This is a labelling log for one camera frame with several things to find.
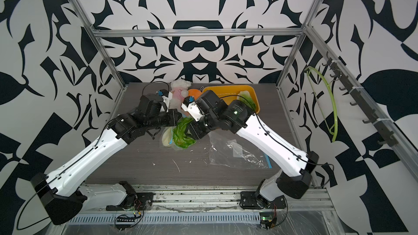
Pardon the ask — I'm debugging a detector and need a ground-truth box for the yellow plastic tray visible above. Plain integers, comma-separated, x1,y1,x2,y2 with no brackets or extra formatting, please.
202,84,260,114

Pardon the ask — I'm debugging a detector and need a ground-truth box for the clear zipper bag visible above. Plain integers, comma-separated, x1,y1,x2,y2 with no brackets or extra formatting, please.
209,130,272,170
160,116,197,151

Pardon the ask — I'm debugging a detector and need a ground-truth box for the chinese cabbage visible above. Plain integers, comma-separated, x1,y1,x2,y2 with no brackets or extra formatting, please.
161,127,173,147
173,117,196,149
237,91,258,112

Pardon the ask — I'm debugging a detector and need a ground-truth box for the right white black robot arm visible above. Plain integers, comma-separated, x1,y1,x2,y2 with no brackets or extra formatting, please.
182,90,319,201

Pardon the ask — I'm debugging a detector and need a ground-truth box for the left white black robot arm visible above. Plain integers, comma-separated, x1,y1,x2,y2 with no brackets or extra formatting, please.
30,91,182,225

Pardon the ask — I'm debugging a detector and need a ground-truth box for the orange plush toy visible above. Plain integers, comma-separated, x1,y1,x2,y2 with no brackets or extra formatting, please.
188,89,202,100

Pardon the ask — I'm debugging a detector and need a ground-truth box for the white teddy bear pink shirt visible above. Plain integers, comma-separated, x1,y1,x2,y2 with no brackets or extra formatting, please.
169,79,192,109

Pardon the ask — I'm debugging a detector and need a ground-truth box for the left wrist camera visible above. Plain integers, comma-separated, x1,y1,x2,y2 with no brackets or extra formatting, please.
157,89,173,112

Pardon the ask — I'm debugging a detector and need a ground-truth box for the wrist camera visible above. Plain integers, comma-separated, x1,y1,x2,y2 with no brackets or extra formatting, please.
181,96,204,122
157,89,173,112

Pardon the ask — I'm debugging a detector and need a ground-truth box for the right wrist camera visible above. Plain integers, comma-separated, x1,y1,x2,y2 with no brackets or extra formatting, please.
181,96,204,122

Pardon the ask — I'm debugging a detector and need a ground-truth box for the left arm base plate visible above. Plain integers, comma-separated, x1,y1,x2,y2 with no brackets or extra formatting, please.
106,181,154,211

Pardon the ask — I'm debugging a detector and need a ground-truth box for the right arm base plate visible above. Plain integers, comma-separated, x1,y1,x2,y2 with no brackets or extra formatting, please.
239,179,287,210

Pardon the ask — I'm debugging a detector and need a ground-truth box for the aluminium frame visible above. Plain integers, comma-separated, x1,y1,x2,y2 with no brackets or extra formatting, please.
70,0,418,235

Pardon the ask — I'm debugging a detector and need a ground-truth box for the black wall hook rack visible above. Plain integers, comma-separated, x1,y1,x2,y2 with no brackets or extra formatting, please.
324,51,399,147

